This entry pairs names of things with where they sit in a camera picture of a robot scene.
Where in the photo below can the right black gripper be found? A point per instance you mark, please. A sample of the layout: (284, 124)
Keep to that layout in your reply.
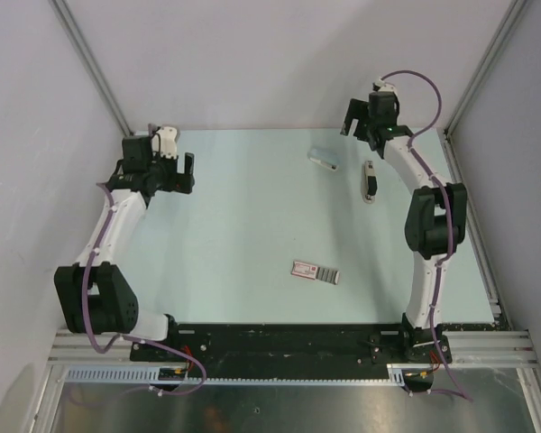
(356, 110)

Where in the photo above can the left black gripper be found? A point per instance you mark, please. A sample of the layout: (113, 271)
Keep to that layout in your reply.
(180, 182)

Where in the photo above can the light blue stapler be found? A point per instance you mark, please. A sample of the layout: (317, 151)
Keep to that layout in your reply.
(324, 158)

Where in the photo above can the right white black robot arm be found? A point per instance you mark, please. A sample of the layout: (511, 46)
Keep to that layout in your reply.
(435, 224)

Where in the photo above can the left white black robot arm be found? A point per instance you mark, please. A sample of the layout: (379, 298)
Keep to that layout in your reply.
(94, 295)

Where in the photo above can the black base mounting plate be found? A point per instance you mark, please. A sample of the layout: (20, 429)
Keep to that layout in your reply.
(288, 345)

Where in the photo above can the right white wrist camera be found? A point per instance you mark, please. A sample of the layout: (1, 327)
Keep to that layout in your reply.
(381, 85)

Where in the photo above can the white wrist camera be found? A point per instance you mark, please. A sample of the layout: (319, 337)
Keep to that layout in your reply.
(164, 142)
(381, 85)

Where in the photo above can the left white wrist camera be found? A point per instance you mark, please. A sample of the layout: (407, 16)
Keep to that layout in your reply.
(164, 142)

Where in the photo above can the right aluminium side rail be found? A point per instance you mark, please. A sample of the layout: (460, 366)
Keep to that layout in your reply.
(498, 307)

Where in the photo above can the right aluminium corner post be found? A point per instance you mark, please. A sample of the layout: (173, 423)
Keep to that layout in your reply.
(489, 58)

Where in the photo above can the aluminium corner post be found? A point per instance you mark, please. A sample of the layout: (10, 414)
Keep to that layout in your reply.
(70, 26)
(489, 58)

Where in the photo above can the left aluminium corner post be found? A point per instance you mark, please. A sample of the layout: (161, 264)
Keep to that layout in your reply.
(70, 26)

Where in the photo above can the aluminium front frame rail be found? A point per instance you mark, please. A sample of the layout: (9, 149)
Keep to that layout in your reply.
(469, 349)

